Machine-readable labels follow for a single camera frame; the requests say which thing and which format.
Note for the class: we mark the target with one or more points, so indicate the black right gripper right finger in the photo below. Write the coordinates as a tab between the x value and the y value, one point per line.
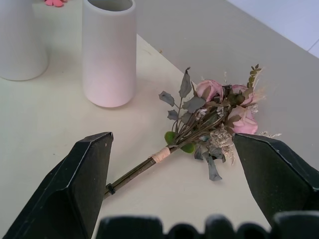
274	179

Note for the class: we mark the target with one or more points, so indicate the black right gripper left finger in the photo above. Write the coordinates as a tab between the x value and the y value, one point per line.
67	189

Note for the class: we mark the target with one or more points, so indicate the white cylindrical vase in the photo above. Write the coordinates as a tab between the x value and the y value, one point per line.
109	52

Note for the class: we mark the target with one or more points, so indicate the white curved vase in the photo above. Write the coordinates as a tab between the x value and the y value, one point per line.
20	39

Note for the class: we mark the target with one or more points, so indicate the pink rose bouquet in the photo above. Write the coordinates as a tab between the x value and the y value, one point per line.
199	119

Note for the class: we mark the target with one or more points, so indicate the pink paper flower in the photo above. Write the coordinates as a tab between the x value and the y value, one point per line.
54	2

